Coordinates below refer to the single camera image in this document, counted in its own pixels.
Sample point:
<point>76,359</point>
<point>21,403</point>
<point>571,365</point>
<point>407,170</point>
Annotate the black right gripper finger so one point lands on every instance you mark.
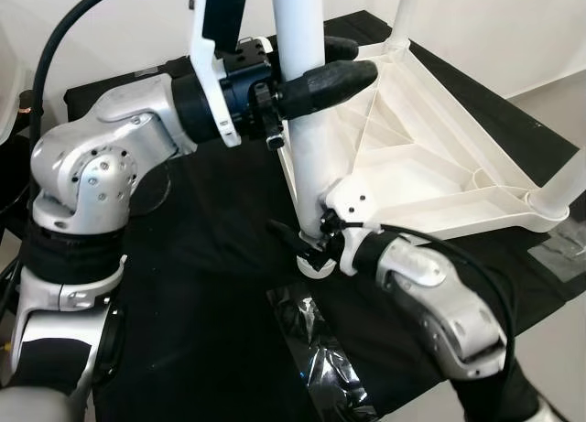
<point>288,236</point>

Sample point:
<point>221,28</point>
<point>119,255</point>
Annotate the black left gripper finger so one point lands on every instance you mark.
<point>330,88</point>
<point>341,49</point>

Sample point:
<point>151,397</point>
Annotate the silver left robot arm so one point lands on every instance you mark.
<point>92,175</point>

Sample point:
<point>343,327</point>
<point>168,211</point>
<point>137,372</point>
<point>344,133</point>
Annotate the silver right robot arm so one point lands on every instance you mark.
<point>449,303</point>

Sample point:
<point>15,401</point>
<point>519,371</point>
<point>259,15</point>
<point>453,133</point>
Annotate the black table cloth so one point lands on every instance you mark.
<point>201,285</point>

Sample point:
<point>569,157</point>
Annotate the clear tape strip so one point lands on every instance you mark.
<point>320,358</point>

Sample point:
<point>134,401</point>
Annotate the crumpled clear tape patch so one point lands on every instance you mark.
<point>558,250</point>

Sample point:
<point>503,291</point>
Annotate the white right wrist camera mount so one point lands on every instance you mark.
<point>352,202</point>

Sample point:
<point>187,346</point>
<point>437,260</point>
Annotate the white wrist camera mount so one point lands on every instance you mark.
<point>211,56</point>
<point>352,202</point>

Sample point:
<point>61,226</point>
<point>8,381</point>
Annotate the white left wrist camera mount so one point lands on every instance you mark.
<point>211,56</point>

